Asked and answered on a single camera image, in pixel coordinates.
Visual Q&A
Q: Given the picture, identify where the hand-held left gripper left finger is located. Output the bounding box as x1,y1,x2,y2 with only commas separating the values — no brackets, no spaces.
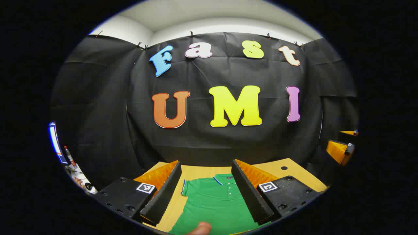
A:
93,160,182,226

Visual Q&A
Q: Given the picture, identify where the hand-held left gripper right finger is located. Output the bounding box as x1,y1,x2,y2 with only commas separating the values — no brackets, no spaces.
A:
231,159,322,226

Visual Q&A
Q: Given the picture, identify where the green T-shirt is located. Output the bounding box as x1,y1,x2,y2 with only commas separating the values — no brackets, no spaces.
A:
168,174,271,235

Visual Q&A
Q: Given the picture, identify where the black backdrop cloth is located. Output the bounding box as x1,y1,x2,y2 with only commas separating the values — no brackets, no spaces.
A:
50,32,360,190

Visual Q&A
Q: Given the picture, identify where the white side desk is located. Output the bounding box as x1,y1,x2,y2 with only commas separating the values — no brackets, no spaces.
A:
65,163,98,195

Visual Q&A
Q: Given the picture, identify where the small bottle with red label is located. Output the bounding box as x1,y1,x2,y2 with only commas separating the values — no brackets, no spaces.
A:
64,146,76,167

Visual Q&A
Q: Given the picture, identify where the blue-edged monitor screen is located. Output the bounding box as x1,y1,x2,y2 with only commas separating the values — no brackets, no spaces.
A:
48,121,67,165

